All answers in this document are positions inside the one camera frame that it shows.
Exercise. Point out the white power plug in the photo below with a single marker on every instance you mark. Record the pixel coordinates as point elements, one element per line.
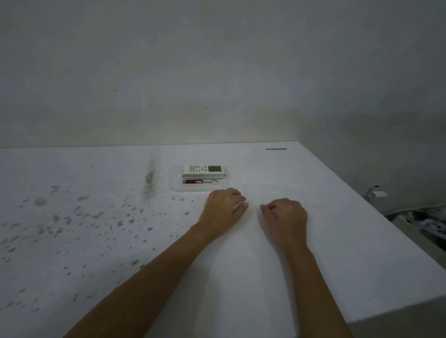
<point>378,193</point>

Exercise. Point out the red pen torch with keyring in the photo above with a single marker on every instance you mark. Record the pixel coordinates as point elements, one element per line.
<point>193,181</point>

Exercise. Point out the clear plastic tray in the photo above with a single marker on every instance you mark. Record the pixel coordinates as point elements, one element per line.
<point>177,186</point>

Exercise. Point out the person's right fingers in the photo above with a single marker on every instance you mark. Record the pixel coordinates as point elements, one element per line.
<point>269,209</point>

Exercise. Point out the person's left hand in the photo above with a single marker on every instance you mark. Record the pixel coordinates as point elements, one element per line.
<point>220,212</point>

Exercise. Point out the person's right forearm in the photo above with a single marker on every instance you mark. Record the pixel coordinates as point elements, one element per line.
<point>315,296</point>

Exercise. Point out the person's left fingers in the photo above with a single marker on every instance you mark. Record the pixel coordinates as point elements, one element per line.
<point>239,203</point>

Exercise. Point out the white remote control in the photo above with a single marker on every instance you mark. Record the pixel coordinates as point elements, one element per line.
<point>204,170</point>

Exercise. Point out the person's right hand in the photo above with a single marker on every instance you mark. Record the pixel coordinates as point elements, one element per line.
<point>287,223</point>

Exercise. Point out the person's left forearm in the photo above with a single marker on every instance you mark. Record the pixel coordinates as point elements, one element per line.
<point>149,285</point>

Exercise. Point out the dark patterned cloth pile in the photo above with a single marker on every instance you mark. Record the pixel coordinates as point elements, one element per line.
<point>427,226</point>

